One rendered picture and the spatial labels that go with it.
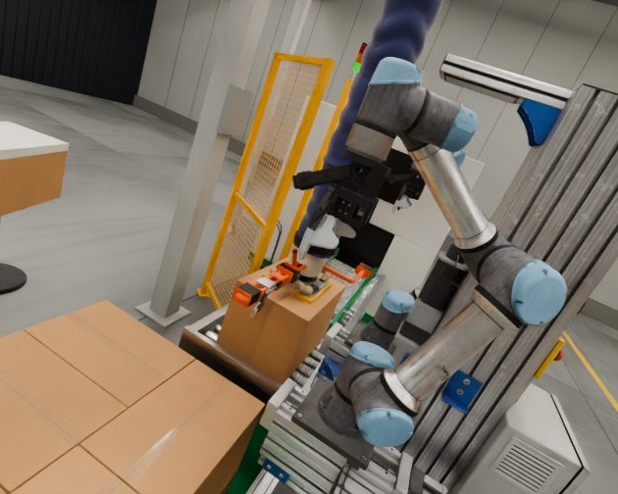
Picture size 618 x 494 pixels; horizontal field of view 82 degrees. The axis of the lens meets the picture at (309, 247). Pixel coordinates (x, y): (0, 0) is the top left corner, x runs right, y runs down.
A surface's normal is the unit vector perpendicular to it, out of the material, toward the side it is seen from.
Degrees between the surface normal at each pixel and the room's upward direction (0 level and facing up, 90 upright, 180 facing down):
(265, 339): 90
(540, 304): 83
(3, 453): 0
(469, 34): 90
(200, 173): 90
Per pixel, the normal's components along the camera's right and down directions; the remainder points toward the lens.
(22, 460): 0.36, -0.88
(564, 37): -0.37, 0.17
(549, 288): 0.19, 0.27
